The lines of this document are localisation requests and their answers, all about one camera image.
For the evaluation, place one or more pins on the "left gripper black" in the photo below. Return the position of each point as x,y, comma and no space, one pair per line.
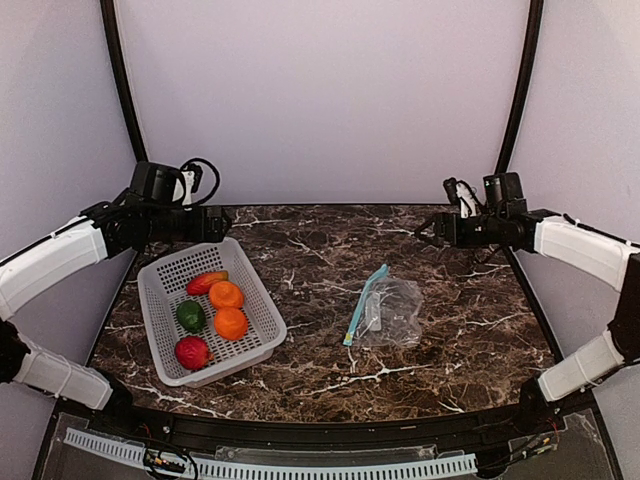
216,232

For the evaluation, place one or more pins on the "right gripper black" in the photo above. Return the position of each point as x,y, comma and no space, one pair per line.
442,229

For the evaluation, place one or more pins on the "orange fake fruit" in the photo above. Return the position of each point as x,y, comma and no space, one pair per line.
225,294
231,323

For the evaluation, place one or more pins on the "clear zip top bag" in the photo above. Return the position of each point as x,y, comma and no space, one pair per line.
386,313

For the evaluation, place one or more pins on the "green fake vegetable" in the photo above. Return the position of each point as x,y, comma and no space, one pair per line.
191,316

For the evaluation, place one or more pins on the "red fake apple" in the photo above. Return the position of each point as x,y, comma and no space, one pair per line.
193,353

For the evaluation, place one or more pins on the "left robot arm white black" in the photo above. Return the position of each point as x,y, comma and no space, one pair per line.
161,204

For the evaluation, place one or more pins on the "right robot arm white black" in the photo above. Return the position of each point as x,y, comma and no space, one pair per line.
505,220

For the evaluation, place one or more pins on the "white perforated plastic basket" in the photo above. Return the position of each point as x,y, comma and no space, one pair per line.
162,288

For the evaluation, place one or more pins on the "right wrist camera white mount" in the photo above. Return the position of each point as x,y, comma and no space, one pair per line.
461,194

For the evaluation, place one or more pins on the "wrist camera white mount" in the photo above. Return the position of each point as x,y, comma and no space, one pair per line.
461,194
192,172

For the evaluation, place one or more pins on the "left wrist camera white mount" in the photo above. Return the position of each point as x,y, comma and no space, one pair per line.
192,172

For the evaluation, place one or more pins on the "left black frame post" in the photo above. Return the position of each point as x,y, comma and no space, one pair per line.
116,58

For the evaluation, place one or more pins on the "black frame post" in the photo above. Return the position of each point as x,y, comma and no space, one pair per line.
116,58
521,90

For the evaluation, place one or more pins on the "right black frame post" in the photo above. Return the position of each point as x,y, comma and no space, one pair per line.
521,90

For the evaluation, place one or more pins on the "black front rail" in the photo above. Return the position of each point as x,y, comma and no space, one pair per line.
478,431

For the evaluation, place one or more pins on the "white slotted cable duct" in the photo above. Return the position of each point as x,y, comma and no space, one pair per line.
246,463

